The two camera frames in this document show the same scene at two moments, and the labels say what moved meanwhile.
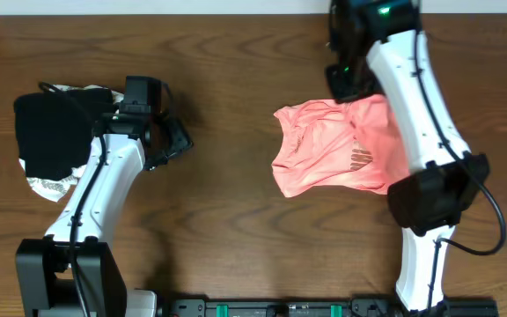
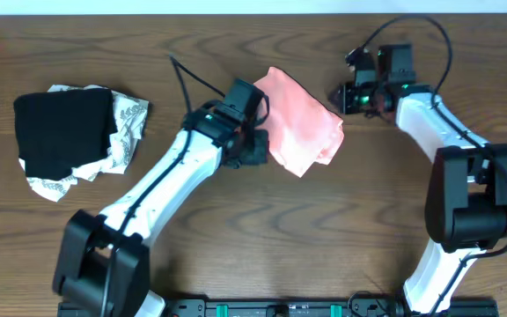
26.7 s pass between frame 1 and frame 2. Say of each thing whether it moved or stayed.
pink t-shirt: moved
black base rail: stayed
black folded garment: stayed
